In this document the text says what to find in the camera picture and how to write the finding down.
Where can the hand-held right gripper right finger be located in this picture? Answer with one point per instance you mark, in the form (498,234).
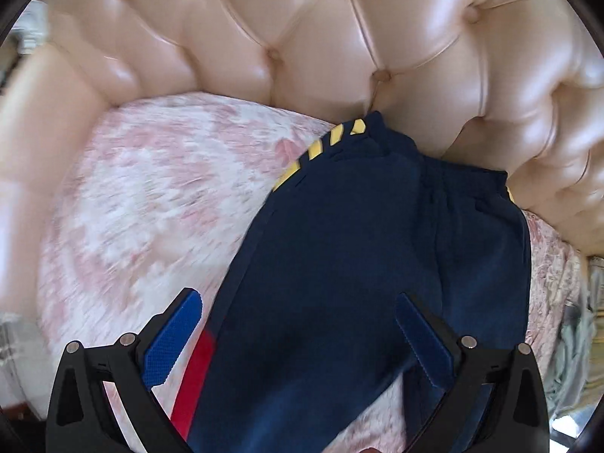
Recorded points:
(427,344)

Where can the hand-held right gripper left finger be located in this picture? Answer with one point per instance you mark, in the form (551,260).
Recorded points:
(170,339)

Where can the navy pants with red stripe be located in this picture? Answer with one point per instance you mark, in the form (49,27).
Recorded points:
(339,255)

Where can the pink floral blanket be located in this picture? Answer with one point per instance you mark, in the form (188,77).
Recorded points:
(151,207)

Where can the grey-green garment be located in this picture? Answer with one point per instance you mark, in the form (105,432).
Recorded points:
(571,354)

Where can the beige tufted leather sofa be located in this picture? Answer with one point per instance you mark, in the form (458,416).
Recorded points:
(377,33)

